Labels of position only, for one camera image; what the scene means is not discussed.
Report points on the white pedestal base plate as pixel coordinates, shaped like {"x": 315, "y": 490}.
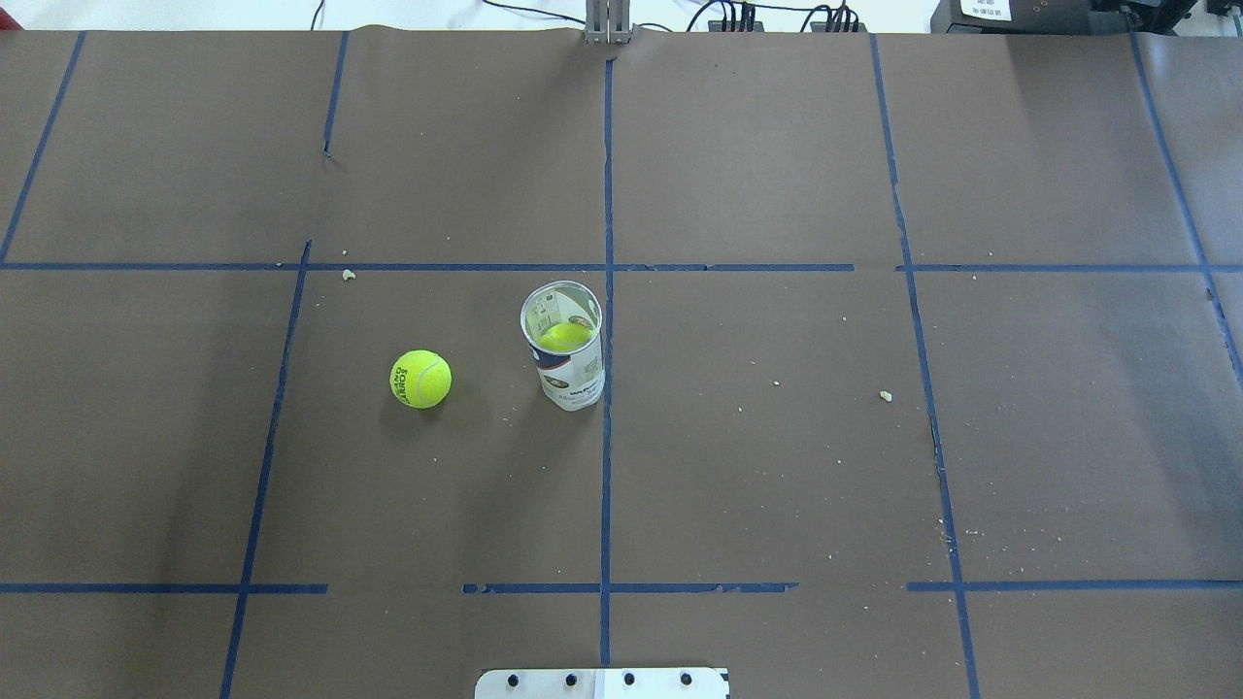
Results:
{"x": 642, "y": 682}

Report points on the tennis ball inside can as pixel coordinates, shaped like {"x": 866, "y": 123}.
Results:
{"x": 565, "y": 338}

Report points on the clear plastic tennis ball can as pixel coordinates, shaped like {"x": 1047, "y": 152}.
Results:
{"x": 572, "y": 381}

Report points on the yellow-green tennis ball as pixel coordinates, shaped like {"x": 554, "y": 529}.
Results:
{"x": 420, "y": 379}

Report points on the grey aluminium frame post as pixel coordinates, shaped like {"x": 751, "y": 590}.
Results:
{"x": 608, "y": 22}

